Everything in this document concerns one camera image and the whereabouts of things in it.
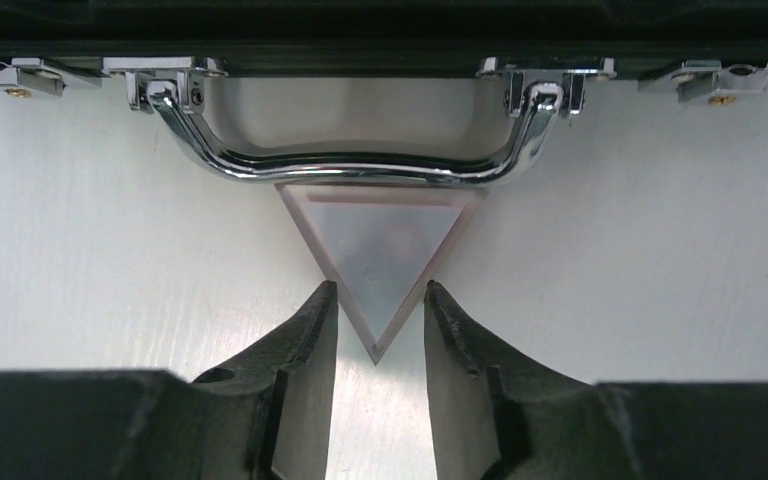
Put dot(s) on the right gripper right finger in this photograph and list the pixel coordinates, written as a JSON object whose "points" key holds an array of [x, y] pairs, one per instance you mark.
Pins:
{"points": [[496, 413]]}

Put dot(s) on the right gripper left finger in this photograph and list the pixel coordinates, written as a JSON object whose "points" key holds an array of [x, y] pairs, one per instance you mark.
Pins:
{"points": [[264, 413]]}

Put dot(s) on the black aluminium poker case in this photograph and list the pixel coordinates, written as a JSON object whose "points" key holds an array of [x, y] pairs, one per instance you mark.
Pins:
{"points": [[543, 52]]}

